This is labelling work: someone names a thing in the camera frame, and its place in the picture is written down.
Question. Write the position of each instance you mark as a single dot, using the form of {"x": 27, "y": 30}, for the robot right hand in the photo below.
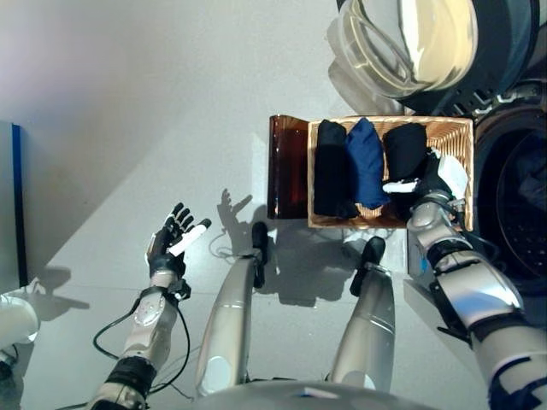
{"x": 451, "y": 177}

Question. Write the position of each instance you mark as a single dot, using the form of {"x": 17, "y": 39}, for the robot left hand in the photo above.
{"x": 164, "y": 252}

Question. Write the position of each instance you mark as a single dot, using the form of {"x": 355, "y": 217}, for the black garment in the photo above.
{"x": 404, "y": 154}
{"x": 331, "y": 171}

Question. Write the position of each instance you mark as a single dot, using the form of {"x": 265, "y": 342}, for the blue garment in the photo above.
{"x": 365, "y": 166}

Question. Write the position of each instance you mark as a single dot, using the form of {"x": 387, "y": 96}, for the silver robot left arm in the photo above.
{"x": 147, "y": 324}

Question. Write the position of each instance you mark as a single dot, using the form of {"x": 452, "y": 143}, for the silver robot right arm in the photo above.
{"x": 483, "y": 294}

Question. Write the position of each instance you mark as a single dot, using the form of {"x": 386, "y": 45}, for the dark grey washing machine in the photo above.
{"x": 504, "y": 192}

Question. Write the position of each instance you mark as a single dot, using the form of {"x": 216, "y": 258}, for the rectangular wicker basket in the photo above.
{"x": 453, "y": 136}

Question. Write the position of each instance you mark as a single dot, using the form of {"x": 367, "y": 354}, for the black robot left foot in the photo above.
{"x": 259, "y": 237}

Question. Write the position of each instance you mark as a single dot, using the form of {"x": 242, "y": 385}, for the black robot foot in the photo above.
{"x": 374, "y": 252}
{"x": 259, "y": 237}

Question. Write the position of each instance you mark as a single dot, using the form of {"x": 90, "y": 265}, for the silver robot left leg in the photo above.
{"x": 231, "y": 324}

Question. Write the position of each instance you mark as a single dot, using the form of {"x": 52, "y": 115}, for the silver robot leg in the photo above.
{"x": 367, "y": 329}
{"x": 231, "y": 324}

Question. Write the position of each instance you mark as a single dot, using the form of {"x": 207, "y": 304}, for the black robot right foot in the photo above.
{"x": 374, "y": 252}

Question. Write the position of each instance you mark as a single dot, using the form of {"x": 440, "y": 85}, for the round glass washer door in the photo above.
{"x": 427, "y": 47}

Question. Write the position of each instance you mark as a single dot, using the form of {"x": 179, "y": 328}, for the grey panel with dark edge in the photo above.
{"x": 10, "y": 205}

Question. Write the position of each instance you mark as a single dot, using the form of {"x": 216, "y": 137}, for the white rounded object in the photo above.
{"x": 17, "y": 320}

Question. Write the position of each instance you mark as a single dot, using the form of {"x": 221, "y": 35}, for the silver robot right leg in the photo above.
{"x": 367, "y": 329}

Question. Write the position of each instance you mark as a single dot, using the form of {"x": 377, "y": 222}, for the grey robot torso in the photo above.
{"x": 307, "y": 397}

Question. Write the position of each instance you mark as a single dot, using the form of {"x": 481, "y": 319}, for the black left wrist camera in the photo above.
{"x": 182, "y": 291}

